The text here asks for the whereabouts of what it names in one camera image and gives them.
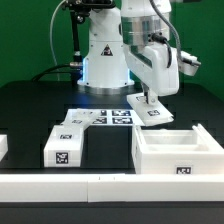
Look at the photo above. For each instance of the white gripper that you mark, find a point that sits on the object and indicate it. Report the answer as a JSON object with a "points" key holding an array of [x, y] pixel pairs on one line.
{"points": [[150, 66]]}

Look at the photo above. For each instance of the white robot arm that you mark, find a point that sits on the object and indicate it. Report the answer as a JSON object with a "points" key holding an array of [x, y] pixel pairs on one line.
{"points": [[132, 38]]}

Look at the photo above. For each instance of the white fence bar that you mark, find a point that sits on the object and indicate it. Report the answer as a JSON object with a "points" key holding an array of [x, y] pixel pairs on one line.
{"points": [[110, 188], [3, 146]]}

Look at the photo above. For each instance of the white left fence bar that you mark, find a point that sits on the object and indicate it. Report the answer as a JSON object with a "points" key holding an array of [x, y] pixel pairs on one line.
{"points": [[3, 146]]}

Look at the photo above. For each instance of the white block with two tags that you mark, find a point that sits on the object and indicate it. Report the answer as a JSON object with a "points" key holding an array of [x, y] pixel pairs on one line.
{"points": [[64, 147]]}

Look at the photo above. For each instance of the white front fence bar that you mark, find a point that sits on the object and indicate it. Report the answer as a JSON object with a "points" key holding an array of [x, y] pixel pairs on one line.
{"points": [[110, 188]]}

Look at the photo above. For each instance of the white cabinet body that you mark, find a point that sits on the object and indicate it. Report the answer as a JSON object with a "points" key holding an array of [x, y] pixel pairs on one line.
{"points": [[187, 152]]}

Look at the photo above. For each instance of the white flat panel with tag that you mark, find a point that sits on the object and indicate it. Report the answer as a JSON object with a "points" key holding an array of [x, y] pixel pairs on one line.
{"points": [[79, 119]]}

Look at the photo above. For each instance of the white door panel with knob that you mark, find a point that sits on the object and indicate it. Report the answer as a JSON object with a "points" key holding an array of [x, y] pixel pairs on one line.
{"points": [[150, 114]]}

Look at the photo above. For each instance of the white tag base sheet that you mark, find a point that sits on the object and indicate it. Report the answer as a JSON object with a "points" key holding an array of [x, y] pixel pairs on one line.
{"points": [[110, 117]]}

